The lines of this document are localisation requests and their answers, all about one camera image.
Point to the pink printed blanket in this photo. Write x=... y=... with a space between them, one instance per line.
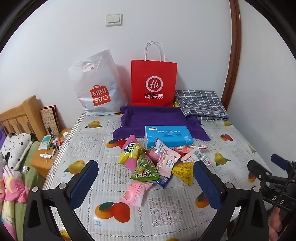
x=13 y=190

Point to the grey checked cloth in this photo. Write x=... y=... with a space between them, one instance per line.
x=198 y=102

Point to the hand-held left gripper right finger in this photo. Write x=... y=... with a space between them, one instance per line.
x=208 y=185

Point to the teal and white box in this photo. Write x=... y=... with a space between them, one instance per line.
x=45 y=141

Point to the green snack packet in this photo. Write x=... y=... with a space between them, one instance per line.
x=143 y=169

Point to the white light switch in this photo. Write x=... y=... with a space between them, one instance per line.
x=114 y=19

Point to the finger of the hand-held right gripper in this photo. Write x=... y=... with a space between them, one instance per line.
x=256 y=168
x=279 y=160

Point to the green blanket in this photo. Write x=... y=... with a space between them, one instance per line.
x=34 y=178

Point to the yellow and pink snack packet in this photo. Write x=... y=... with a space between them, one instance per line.
x=129 y=150

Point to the white black-spotted pillow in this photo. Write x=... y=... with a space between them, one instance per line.
x=16 y=148

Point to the brown patterned book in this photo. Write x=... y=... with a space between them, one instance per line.
x=49 y=118

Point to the yellow plastic bag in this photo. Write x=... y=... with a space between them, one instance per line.
x=175 y=104

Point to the pink packet with white label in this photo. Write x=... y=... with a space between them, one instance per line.
x=167 y=160

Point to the blue tissue pack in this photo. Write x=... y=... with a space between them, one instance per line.
x=168 y=136

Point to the red paper bag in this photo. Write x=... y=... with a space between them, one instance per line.
x=153 y=69

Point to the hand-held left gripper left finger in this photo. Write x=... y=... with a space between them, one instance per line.
x=83 y=183

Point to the black cosmetic bottle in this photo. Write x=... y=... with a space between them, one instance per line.
x=50 y=133

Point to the fruit print tablecloth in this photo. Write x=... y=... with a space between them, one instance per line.
x=161 y=208

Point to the person's right hand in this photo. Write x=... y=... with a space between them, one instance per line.
x=275 y=222

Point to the white tube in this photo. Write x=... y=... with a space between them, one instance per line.
x=45 y=155

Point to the dark blue snack packet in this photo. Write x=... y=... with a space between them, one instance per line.
x=163 y=182

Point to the wooden bed headboard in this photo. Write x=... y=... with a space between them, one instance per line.
x=27 y=109

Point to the white plastic shopping bag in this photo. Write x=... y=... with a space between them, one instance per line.
x=99 y=76

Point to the red and white snack packet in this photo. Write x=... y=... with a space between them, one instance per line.
x=196 y=155

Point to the light pink snack packet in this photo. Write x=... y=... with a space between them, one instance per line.
x=134 y=194

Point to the yellow triangular snack packet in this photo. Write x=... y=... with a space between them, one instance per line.
x=182 y=172

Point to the brown wooden door frame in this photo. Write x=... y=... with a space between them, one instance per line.
x=234 y=46

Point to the purple towel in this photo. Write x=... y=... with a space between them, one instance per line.
x=157 y=118

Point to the wooden nightstand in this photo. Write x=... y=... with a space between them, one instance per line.
x=41 y=164

